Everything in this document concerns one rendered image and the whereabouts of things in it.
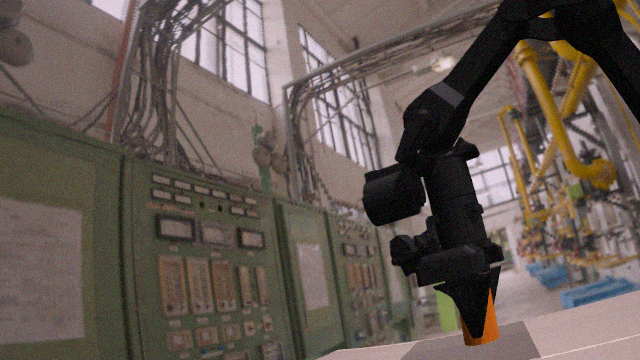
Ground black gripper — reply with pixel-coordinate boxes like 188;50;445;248
415;195;504;339

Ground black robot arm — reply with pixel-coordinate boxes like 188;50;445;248
362;0;640;277

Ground orange tapered knob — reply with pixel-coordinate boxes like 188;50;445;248
459;288;499;346

